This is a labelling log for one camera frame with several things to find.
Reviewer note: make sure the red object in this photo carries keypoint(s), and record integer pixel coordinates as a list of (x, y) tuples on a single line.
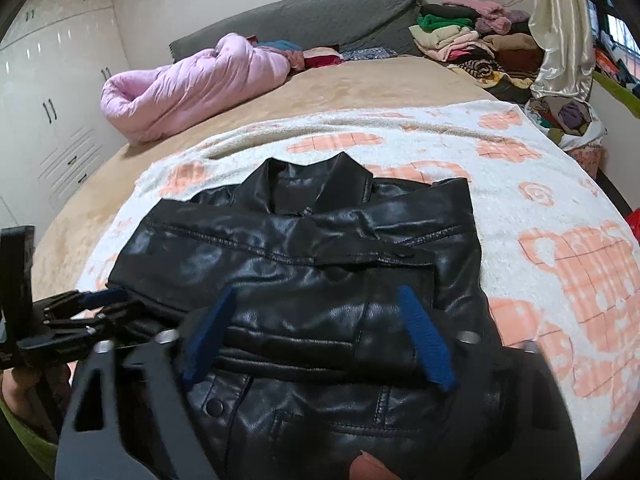
[(635, 225)]

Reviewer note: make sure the white wardrobe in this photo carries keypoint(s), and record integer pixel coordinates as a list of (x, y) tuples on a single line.
[(50, 85)]

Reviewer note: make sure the green sill cover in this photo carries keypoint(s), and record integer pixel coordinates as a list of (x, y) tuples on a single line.
[(617, 92)]

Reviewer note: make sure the pink quilt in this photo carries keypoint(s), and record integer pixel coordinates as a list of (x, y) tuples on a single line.
[(190, 90)]

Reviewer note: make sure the white orange printed blanket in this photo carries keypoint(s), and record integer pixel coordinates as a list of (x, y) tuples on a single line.
[(550, 210)]

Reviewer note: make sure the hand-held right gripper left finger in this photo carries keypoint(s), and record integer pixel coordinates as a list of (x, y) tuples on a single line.
[(210, 335)]

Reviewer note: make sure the pile of folded clothes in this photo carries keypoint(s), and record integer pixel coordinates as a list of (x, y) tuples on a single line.
[(450, 35)]

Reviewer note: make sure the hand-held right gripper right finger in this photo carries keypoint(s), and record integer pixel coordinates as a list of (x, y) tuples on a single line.
[(427, 340)]

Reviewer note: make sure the cream satin curtain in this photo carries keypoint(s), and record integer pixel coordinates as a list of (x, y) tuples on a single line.
[(560, 25)]

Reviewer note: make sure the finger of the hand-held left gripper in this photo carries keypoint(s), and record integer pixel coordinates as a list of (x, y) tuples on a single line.
[(102, 298), (115, 317)]

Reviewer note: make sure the white bag of clothes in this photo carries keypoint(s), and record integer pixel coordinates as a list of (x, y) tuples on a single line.
[(565, 120)]

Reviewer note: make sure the teal cloth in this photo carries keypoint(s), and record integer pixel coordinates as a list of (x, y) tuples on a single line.
[(280, 46)]

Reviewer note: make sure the heap of colourful clothes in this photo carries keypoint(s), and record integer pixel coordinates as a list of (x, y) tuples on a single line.
[(617, 67)]

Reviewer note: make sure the dark framed window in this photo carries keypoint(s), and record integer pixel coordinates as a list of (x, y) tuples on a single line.
[(617, 20)]

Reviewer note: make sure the blue patterned cloth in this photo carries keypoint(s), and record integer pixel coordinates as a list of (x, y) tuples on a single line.
[(367, 53)]

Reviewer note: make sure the person's left hand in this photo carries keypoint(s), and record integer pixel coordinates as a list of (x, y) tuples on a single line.
[(17, 397)]

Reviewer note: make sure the green garment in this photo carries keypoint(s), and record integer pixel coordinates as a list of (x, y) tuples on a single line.
[(25, 455)]

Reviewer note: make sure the black leather jacket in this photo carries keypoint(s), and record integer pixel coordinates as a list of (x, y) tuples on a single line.
[(310, 260)]

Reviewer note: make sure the person's right hand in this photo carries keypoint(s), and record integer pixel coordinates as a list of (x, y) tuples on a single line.
[(370, 467)]

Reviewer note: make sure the grey padded headboard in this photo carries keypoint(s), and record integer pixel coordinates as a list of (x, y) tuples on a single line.
[(325, 15)]

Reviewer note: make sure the red cloth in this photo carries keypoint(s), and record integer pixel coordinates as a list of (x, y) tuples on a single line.
[(322, 57)]

